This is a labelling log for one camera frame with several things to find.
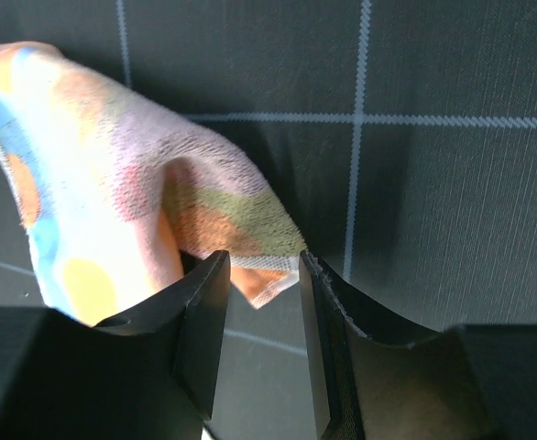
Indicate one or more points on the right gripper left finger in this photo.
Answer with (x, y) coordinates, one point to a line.
(149, 372)

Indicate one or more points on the orange polka dot towel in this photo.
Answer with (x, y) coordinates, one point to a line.
(113, 188)

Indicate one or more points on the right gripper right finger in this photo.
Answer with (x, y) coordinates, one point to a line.
(378, 375)

